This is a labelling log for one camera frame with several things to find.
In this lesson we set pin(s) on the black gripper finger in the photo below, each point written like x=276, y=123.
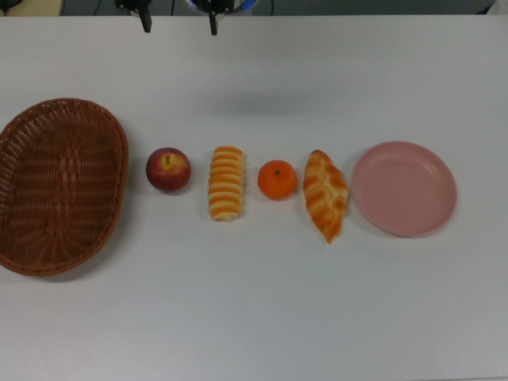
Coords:
x=214, y=24
x=147, y=21

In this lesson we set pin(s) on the red toy apple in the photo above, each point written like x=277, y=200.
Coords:
x=168, y=171

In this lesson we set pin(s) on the striped toy bread roll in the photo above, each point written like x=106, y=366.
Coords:
x=225, y=183

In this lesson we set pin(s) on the toy orange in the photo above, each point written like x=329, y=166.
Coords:
x=277, y=180

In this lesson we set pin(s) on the braided toy bread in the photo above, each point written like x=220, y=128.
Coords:
x=325, y=194

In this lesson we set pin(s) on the brown woven basket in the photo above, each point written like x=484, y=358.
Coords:
x=59, y=190

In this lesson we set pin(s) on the pink plate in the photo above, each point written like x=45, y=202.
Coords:
x=404, y=189

